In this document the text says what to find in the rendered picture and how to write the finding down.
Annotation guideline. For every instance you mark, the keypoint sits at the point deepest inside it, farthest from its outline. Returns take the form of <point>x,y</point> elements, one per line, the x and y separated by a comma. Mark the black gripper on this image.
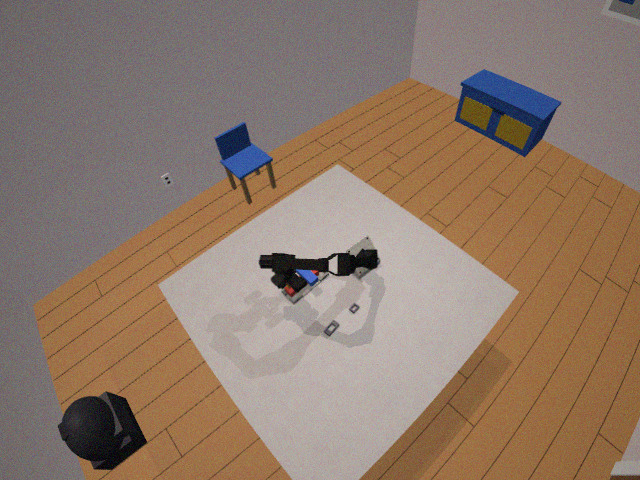
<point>297,283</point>

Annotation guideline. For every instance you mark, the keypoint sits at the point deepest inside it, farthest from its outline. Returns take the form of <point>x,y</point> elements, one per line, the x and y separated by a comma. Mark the blue rectangular block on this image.
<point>308,276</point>

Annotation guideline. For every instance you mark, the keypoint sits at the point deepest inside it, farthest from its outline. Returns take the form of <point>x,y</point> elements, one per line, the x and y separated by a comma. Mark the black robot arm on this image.
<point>281,263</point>

